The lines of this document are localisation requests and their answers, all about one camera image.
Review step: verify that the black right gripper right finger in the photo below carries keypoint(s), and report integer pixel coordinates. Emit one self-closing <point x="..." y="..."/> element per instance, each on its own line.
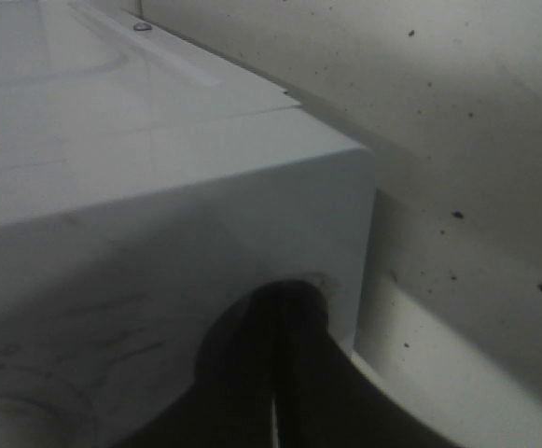
<point x="323" y="399"/>

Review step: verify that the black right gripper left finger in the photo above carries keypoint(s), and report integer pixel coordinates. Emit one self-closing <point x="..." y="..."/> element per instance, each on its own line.
<point x="230" y="401"/>

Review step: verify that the white microwave oven body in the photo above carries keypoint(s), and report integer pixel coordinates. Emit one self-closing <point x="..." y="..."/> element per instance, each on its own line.
<point x="146" y="185"/>

